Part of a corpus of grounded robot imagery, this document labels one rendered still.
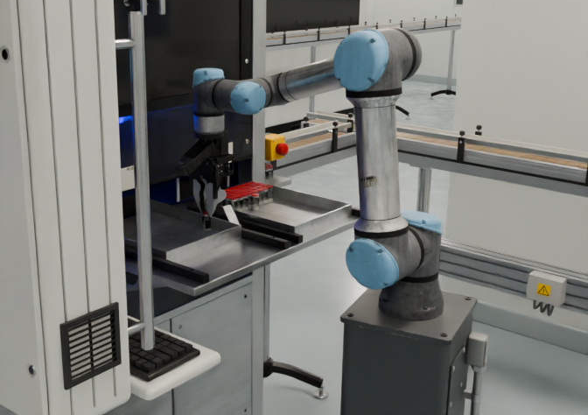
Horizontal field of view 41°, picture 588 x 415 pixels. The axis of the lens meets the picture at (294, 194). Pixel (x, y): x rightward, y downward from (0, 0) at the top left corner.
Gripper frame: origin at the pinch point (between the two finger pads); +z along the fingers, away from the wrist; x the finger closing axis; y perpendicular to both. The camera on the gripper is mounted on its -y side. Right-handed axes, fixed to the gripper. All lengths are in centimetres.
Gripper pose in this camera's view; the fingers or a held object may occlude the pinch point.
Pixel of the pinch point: (205, 210)
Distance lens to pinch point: 201.8
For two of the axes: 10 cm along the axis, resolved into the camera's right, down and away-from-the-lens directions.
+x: -7.9, -1.8, 5.9
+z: -0.1, 9.6, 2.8
